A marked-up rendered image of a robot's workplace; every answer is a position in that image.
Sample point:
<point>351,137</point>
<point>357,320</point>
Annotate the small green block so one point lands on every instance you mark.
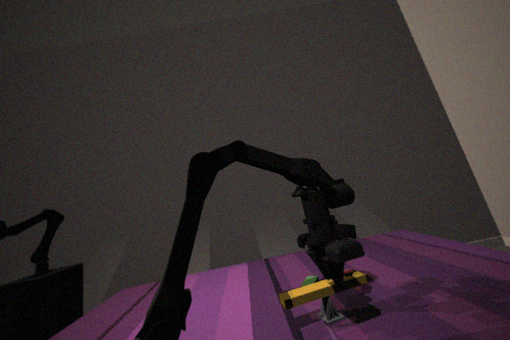
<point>309,280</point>

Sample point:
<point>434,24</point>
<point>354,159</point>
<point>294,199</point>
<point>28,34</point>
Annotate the yellow bar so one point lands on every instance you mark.
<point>326,287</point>

